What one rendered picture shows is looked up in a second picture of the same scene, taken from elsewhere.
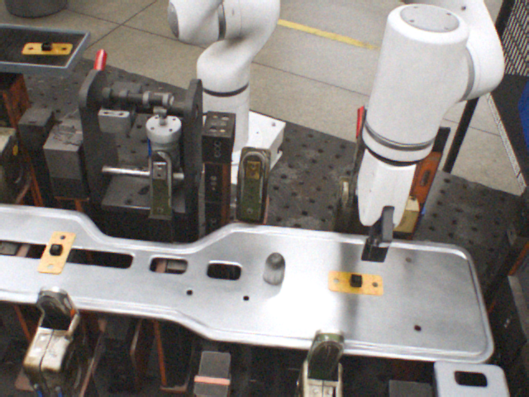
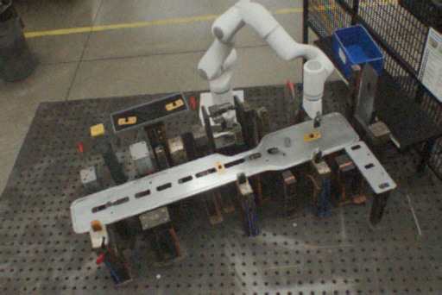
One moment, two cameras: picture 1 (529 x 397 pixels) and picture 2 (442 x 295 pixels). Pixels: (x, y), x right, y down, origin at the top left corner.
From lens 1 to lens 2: 140 cm
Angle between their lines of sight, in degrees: 9
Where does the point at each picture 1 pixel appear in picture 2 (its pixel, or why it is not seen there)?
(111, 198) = (217, 146)
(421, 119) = (319, 88)
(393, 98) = (312, 86)
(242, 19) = (227, 64)
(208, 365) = (286, 175)
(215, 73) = (220, 85)
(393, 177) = (317, 103)
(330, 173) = (268, 103)
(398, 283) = (323, 131)
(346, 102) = not seen: hidden behind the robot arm
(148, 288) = (255, 164)
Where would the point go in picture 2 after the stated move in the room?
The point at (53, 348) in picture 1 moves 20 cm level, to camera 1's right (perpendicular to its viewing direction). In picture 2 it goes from (247, 187) to (289, 172)
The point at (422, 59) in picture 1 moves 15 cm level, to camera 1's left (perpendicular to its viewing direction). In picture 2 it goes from (317, 76) to (283, 88)
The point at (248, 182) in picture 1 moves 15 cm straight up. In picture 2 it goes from (264, 120) to (262, 97)
